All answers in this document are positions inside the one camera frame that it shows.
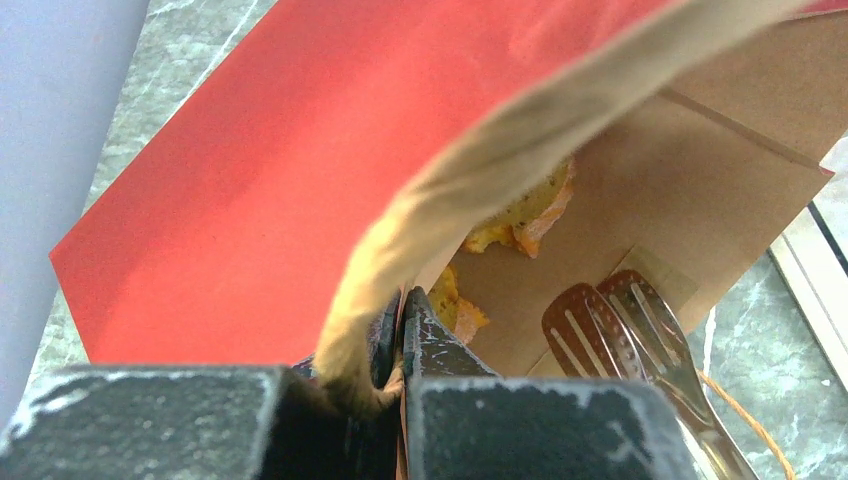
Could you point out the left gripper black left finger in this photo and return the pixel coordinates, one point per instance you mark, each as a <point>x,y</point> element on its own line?
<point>188,422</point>

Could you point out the silver metal tray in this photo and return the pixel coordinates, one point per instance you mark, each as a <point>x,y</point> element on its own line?
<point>811,255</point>

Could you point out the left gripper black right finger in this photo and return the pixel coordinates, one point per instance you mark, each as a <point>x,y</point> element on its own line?
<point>463,421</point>

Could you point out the metal tongs white handle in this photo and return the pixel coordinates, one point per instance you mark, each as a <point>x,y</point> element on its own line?
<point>622,328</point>

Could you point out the fake bread piece in bag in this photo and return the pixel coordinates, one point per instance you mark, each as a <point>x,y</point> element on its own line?
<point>525,221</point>

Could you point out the red paper bag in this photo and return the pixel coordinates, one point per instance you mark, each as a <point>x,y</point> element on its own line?
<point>696,141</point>

